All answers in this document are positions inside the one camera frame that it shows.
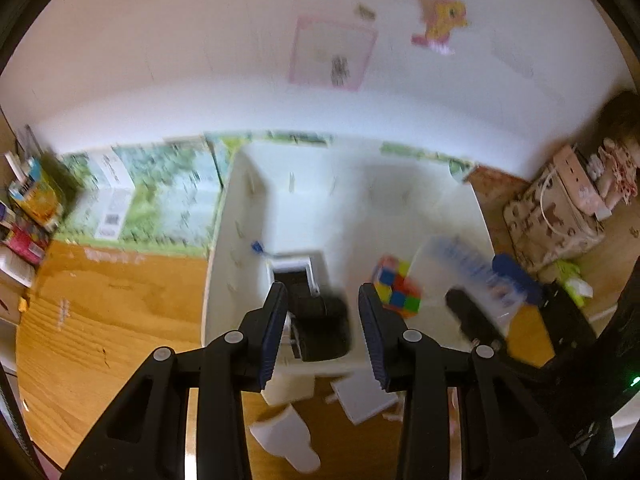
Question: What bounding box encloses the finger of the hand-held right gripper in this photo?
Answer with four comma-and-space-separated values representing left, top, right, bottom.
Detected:
492, 254, 544, 307
445, 287, 507, 357

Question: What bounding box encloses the grape print carton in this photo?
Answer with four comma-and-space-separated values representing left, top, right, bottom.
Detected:
54, 135, 227, 257

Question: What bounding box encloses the green tissue pack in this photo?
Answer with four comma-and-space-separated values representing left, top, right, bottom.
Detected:
554, 259, 594, 310

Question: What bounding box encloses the pink round box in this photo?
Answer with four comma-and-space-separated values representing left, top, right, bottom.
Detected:
551, 144, 610, 217

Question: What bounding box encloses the orange juice carton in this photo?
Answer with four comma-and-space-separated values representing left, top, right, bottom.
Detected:
6, 156, 68, 233

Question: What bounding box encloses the white plastic bin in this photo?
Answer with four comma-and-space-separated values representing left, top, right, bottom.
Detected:
200, 137, 497, 378

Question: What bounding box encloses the white spray bottle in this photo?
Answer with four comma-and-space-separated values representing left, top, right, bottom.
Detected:
0, 249, 37, 289

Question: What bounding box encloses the rag doll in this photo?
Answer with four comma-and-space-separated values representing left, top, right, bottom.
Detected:
586, 89, 640, 211

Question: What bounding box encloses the white curved plastic piece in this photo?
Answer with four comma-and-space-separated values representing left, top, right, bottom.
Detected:
262, 374, 315, 406

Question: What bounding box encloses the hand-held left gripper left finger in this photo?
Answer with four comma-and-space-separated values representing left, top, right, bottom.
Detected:
60, 282, 290, 480

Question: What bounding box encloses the patterned fabric bag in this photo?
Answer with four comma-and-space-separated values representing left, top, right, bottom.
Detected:
502, 146, 607, 272

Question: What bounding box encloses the pink square sticker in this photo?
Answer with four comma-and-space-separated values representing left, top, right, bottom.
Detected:
287, 15, 379, 92

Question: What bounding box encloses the white digital screen device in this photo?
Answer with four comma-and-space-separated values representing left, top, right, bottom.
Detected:
251, 241, 329, 307

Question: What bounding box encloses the cream envelope-shaped holder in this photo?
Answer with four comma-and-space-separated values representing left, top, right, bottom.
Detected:
249, 404, 322, 474

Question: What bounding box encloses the white power adapter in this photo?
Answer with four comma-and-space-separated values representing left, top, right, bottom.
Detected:
327, 372, 401, 425

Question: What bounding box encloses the brown patterned board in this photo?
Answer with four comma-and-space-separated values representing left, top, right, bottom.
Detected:
465, 165, 532, 198

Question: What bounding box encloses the pink can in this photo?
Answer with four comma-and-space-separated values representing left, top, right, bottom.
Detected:
0, 220, 52, 267

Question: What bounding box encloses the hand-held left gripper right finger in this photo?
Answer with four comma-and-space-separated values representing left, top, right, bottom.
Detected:
358, 283, 587, 480

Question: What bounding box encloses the colourful puzzle cube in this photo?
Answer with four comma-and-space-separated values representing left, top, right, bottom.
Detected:
370, 256, 424, 321

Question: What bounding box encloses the yellow pony sticker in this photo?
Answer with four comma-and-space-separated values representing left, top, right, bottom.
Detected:
411, 0, 471, 57

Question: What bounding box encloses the blue white rectangular box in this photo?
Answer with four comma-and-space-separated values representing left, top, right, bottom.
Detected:
414, 234, 527, 337

